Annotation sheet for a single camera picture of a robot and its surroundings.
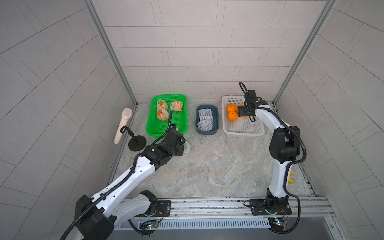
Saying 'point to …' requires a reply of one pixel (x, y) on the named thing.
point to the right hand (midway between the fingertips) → (243, 109)
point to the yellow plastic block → (290, 180)
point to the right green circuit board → (280, 222)
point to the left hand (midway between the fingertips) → (182, 144)
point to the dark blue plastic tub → (215, 113)
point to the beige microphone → (126, 114)
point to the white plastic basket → (242, 127)
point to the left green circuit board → (152, 225)
